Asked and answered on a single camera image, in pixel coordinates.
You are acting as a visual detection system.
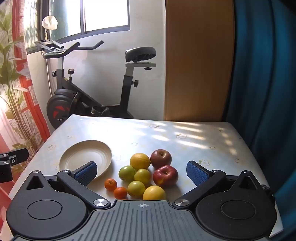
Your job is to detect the wooden cabinet panel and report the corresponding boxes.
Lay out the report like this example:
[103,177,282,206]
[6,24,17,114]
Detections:
[164,0,236,122]

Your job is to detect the grey wall pipe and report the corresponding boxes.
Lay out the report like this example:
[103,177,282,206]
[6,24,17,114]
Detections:
[46,58,52,95]

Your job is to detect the green apple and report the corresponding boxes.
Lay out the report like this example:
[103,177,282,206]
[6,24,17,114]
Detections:
[119,165,136,181]

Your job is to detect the yellow lemon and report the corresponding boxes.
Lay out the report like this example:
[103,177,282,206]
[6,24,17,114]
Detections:
[130,153,151,170]

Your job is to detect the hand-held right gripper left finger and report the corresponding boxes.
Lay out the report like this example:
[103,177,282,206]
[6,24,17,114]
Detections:
[24,161,111,210]

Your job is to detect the floral red curtain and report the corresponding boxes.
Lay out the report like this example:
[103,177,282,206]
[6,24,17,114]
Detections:
[0,0,51,200]

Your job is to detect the dark red apple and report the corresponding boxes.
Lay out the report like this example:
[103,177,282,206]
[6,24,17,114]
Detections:
[150,149,172,169]

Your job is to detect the cream round plate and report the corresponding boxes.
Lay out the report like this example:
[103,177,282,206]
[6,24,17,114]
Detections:
[58,140,113,180]

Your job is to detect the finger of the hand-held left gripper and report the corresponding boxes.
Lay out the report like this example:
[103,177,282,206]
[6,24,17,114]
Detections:
[0,148,29,166]

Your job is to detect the black exercise bike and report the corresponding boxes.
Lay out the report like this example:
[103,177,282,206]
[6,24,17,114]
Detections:
[35,39,156,129]

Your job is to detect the black polka-dot cloth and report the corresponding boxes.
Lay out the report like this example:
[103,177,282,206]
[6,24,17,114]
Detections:
[260,184,274,197]

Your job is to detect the round yellow citrus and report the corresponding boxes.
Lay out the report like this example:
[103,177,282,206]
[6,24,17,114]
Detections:
[143,185,167,201]

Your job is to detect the bright red apple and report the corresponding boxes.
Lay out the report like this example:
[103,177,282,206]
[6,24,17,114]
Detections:
[153,165,179,188]

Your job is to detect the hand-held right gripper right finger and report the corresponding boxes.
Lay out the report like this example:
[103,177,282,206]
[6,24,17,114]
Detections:
[173,160,270,208]

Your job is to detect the dark framed window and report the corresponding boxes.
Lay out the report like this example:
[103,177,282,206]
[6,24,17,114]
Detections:
[24,0,131,55]

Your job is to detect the blue curtain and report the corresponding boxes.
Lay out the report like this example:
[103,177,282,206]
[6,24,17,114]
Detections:
[225,0,296,241]

